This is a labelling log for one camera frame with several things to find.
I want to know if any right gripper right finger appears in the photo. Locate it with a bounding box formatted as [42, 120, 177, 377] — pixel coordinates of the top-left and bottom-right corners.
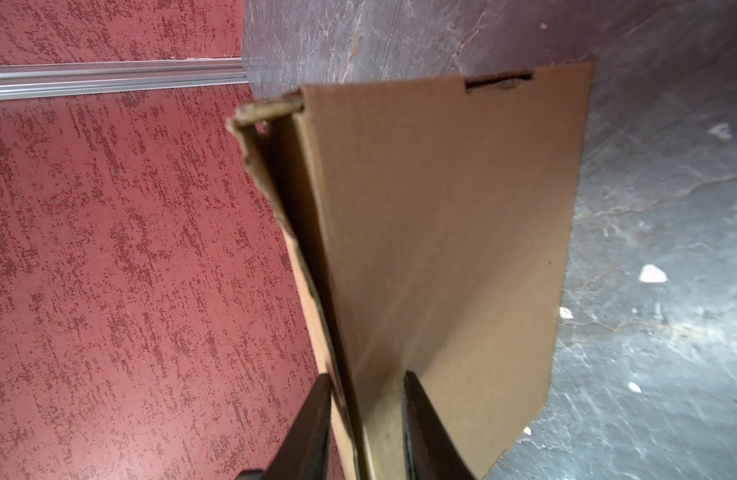
[402, 371, 474, 480]

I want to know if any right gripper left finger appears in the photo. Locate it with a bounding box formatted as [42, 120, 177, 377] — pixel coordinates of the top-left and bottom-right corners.
[236, 374, 332, 480]

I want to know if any brown cardboard box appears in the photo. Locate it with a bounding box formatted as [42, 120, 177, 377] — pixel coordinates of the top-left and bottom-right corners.
[228, 63, 593, 479]

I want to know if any left aluminium corner post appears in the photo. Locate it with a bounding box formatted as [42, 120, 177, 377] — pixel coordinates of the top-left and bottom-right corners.
[0, 58, 248, 101]

